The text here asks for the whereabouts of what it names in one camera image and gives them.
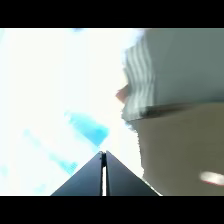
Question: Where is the grey striped garment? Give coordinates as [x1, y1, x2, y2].
[115, 28, 224, 123]

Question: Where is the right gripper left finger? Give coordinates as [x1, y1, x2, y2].
[50, 151, 104, 197]

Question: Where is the beige garment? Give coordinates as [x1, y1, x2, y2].
[127, 101, 224, 197]

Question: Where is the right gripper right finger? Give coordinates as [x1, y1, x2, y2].
[104, 150, 160, 197]

